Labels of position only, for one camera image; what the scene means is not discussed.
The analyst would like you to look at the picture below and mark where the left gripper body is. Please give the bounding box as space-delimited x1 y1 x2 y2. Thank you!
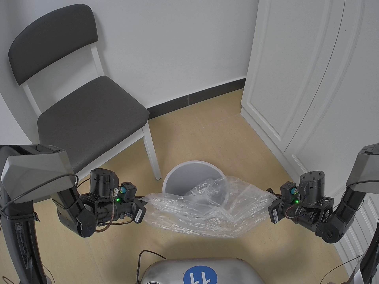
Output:
112 200 147 225

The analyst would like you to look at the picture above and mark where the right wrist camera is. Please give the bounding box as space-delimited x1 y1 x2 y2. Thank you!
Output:
280 182 298 202

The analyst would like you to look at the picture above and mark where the clear plastic bag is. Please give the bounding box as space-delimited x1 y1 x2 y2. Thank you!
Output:
139 175 279 239

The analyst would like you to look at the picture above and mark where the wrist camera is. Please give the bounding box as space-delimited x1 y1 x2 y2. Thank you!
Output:
119 182 137 203
280 182 298 202

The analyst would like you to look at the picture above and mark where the white wardrobe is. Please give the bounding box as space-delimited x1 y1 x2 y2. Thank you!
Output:
240 0 379 277

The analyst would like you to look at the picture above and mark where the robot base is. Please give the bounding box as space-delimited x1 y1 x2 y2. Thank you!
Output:
142 258 265 284

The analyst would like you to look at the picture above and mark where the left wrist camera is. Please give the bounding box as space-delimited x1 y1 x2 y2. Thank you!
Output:
119 182 137 203

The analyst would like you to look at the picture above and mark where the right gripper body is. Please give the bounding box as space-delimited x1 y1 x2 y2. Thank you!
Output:
268 200 297 225

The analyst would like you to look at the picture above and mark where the black cable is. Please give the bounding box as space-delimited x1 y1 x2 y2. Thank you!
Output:
136 250 169 284
321 255 363 284

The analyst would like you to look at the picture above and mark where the white trash bin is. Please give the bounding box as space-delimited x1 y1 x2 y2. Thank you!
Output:
162 160 221 197

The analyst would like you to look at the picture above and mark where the grey white chair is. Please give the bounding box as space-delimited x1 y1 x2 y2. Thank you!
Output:
8 4 162 180

